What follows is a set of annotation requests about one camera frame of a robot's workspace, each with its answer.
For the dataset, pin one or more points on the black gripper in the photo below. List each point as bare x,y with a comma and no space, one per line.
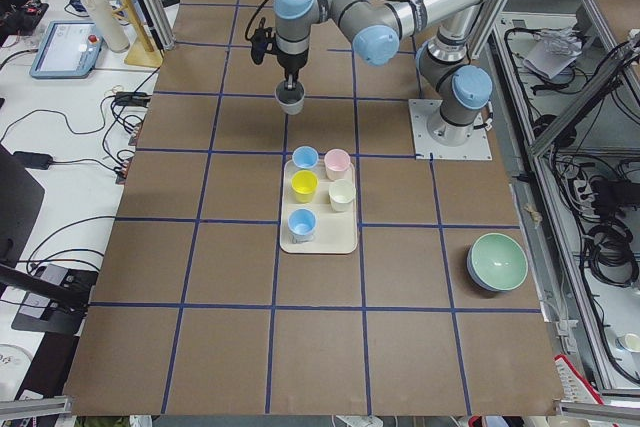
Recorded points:
291,64

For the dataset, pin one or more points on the white translucent cup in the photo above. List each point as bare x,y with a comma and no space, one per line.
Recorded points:
291,101

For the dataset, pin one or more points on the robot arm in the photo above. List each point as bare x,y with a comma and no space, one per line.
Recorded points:
375,34

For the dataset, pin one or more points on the light blue cup middle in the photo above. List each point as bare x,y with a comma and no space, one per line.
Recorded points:
305,157

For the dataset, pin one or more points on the light blue cup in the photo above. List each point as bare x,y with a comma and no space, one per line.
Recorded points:
305,157
302,225

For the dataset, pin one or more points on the pink cup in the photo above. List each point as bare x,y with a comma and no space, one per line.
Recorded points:
337,164

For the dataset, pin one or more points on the yellow cup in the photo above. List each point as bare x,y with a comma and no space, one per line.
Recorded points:
304,184

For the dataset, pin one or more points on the pale green cup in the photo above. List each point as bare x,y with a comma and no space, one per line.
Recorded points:
342,193

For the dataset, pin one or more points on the light blue cup outer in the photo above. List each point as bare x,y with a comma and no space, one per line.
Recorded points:
302,225

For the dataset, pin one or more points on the cream plastic tray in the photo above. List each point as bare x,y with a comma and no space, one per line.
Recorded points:
335,232

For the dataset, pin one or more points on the wooden mug tree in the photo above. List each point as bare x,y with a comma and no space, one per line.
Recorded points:
141,51

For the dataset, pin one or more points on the white bottle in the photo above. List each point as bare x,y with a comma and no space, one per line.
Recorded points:
101,13

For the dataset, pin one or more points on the teach pendant upper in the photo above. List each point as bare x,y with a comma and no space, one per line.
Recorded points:
69,50

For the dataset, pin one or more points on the black power adapter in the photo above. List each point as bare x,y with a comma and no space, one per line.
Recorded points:
34,160

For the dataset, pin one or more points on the stacked green blue bowls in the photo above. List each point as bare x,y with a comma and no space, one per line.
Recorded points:
497,263

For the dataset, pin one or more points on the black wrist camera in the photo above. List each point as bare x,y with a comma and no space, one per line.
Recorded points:
262,44

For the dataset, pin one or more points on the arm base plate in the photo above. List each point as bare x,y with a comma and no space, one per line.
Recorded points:
470,147

